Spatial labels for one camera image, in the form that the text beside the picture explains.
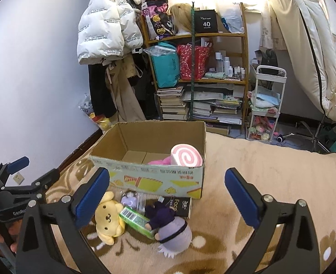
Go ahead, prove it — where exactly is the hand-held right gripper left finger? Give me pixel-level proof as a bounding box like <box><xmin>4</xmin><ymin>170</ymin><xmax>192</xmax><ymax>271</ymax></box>
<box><xmin>15</xmin><ymin>167</ymin><xmax>111</xmax><ymax>274</ymax></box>

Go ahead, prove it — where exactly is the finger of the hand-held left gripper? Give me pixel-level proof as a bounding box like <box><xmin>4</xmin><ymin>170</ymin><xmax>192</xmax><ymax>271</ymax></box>
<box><xmin>0</xmin><ymin>156</ymin><xmax>30</xmax><ymax>184</ymax></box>
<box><xmin>0</xmin><ymin>168</ymin><xmax>60</xmax><ymax>203</ymax></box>

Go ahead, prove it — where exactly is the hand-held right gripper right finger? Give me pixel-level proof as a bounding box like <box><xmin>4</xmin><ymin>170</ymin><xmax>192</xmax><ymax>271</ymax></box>
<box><xmin>224</xmin><ymin>168</ymin><xmax>321</xmax><ymax>274</ymax></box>

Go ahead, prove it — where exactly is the yellow dog plush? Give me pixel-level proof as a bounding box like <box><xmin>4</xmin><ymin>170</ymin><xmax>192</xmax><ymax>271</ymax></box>
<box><xmin>95</xmin><ymin>191</ymin><xmax>126</xmax><ymax>246</ymax></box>

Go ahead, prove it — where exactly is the purple plush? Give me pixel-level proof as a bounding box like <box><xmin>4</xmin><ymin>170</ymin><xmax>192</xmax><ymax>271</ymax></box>
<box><xmin>119</xmin><ymin>190</ymin><xmax>148</xmax><ymax>210</ymax></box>

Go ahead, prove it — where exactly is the green small box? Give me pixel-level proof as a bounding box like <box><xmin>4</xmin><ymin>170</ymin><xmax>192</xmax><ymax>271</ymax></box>
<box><xmin>119</xmin><ymin>205</ymin><xmax>157</xmax><ymax>239</ymax></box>

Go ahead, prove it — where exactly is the printed cardboard box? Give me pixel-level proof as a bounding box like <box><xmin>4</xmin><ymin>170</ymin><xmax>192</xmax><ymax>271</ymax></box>
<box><xmin>88</xmin><ymin>121</ymin><xmax>208</xmax><ymax>200</ymax></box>

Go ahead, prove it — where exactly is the black tissue pack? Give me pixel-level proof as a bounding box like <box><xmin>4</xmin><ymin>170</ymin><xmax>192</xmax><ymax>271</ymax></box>
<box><xmin>158</xmin><ymin>195</ymin><xmax>192</xmax><ymax>219</ymax></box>

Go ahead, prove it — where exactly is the purple white-haired plush doll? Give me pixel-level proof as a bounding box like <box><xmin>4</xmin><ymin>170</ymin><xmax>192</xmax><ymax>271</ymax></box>
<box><xmin>144</xmin><ymin>201</ymin><xmax>193</xmax><ymax>260</ymax></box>

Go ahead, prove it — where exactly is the person's left hand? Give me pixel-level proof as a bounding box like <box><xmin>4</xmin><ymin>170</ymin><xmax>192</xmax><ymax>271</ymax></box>
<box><xmin>0</xmin><ymin>221</ymin><xmax>20</xmax><ymax>255</ymax></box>

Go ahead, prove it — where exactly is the beige patterned blanket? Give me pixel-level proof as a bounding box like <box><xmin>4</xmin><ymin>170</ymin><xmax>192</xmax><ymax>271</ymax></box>
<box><xmin>44</xmin><ymin>133</ymin><xmax>336</xmax><ymax>274</ymax></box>

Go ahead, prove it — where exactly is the pink swirl roll plush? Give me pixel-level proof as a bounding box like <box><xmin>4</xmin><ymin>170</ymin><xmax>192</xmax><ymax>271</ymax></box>
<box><xmin>170</xmin><ymin>144</ymin><xmax>205</xmax><ymax>167</ymax></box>

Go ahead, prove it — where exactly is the pile of small toys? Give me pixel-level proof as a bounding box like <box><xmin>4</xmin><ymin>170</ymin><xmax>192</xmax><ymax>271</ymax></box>
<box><xmin>79</xmin><ymin>93</ymin><xmax>113</xmax><ymax>133</ymax></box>

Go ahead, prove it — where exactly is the pink plush toy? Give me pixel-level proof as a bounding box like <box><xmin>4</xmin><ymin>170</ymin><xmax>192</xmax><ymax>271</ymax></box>
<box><xmin>147</xmin><ymin>155</ymin><xmax>173</xmax><ymax>165</ymax></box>

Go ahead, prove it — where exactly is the metal chair base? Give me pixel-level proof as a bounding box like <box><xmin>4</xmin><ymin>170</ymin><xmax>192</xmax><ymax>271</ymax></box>
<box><xmin>277</xmin><ymin>120</ymin><xmax>331</xmax><ymax>153</ymax></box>

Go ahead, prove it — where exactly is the beige hanging garment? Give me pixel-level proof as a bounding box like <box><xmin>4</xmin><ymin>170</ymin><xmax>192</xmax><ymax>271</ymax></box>
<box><xmin>105</xmin><ymin>60</ymin><xmax>147</xmax><ymax>122</ymax></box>

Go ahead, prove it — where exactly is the black hanging garment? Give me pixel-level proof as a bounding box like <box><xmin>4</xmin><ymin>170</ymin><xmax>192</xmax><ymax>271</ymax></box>
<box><xmin>88</xmin><ymin>63</ymin><xmax>117</xmax><ymax>119</ymax></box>

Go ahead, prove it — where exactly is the stack of books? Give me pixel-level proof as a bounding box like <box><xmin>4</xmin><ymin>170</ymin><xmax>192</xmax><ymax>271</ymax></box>
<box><xmin>157</xmin><ymin>86</ymin><xmax>244</xmax><ymax>126</ymax></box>

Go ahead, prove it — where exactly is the green pole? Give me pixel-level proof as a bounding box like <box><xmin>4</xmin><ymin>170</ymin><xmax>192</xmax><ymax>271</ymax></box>
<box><xmin>189</xmin><ymin>1</ymin><xmax>197</xmax><ymax>122</ymax></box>

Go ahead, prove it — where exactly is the white trolley cart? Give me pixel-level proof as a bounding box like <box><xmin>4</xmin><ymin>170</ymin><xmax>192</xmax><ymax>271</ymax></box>
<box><xmin>246</xmin><ymin>65</ymin><xmax>288</xmax><ymax>143</ymax></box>

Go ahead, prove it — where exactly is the row of small bottles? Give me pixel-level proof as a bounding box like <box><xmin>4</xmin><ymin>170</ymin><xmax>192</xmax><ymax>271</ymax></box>
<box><xmin>209</xmin><ymin>51</ymin><xmax>246</xmax><ymax>80</ymax></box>

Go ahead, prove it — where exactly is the dark bag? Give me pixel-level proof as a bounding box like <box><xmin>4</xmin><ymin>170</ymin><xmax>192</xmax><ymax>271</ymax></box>
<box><xmin>255</xmin><ymin>48</ymin><xmax>279</xmax><ymax>69</ymax></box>

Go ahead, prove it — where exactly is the red gift bag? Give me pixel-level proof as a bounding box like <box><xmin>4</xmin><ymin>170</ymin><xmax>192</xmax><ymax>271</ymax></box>
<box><xmin>176</xmin><ymin>43</ymin><xmax>213</xmax><ymax>81</ymax></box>

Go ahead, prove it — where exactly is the teal bag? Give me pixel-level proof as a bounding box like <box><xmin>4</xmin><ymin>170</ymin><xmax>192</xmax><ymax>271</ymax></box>
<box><xmin>144</xmin><ymin>42</ymin><xmax>181</xmax><ymax>88</ymax></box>

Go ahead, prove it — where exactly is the white puffer jacket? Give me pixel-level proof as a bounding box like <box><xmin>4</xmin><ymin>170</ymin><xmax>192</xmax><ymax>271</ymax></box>
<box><xmin>77</xmin><ymin>0</ymin><xmax>144</xmax><ymax>65</ymax></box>

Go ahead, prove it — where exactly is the wooden shelf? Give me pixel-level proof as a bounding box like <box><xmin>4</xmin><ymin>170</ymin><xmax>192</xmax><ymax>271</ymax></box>
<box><xmin>141</xmin><ymin>2</ymin><xmax>250</xmax><ymax>127</ymax></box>

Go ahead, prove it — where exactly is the cream hanging duvet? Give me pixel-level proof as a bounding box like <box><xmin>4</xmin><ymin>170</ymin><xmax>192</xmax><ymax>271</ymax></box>
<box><xmin>267</xmin><ymin>0</ymin><xmax>336</xmax><ymax>123</ymax></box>

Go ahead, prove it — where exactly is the clear plastic bag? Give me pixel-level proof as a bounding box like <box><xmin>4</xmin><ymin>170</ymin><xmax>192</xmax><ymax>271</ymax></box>
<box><xmin>221</xmin><ymin>6</ymin><xmax>245</xmax><ymax>33</ymax></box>

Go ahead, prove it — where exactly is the black box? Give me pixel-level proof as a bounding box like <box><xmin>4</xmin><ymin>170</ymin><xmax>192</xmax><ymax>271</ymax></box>
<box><xmin>195</xmin><ymin>9</ymin><xmax>218</xmax><ymax>33</ymax></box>

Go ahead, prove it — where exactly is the printed tote bag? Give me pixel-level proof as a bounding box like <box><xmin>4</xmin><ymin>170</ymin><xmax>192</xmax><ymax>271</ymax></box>
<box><xmin>142</xmin><ymin>0</ymin><xmax>176</xmax><ymax>40</ymax></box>

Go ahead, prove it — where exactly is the blonde wig head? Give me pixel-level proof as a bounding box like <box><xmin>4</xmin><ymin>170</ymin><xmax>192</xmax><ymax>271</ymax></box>
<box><xmin>168</xmin><ymin>3</ymin><xmax>195</xmax><ymax>36</ymax></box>

